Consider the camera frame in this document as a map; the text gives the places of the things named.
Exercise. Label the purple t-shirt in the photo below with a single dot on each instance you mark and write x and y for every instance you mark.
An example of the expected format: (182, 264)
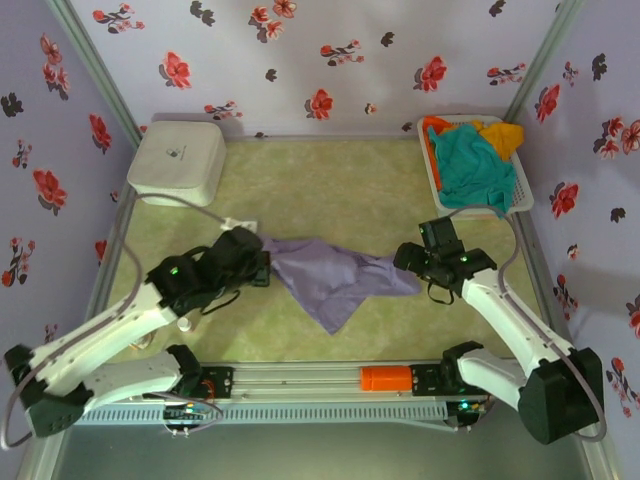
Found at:
(325, 280)

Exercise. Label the small white cap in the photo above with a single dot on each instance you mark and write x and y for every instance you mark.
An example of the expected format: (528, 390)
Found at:
(184, 325)

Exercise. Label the green marbled table mat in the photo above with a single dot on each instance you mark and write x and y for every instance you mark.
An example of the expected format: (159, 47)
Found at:
(325, 200)

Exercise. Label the white plastic mesh basket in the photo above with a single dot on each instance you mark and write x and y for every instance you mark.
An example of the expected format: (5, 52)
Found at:
(522, 195)

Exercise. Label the teal t-shirt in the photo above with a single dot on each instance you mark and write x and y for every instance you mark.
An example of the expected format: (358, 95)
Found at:
(470, 165)

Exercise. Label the orange cylinder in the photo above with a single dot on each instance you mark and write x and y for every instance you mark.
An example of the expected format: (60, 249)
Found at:
(385, 379)

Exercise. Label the white storage box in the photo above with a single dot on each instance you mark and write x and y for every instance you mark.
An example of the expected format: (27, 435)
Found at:
(175, 160)

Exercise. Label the orange t-shirt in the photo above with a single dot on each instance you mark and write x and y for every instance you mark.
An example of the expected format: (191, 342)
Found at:
(434, 122)

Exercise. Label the small circuit board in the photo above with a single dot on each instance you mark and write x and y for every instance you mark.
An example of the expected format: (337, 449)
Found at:
(465, 407)
(185, 412)

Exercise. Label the yellow t-shirt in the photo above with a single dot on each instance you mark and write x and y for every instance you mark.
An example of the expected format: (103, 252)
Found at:
(505, 137)

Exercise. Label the aluminium table side rail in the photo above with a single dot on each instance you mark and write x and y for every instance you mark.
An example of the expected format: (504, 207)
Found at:
(537, 280)
(112, 240)

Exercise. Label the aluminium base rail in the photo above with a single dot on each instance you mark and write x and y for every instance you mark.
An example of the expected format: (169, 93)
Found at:
(300, 382)

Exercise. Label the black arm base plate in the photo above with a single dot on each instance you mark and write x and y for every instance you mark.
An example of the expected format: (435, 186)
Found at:
(425, 380)
(220, 382)

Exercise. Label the aluminium frame post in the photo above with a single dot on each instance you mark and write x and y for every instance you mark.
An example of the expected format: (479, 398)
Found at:
(545, 60)
(90, 65)

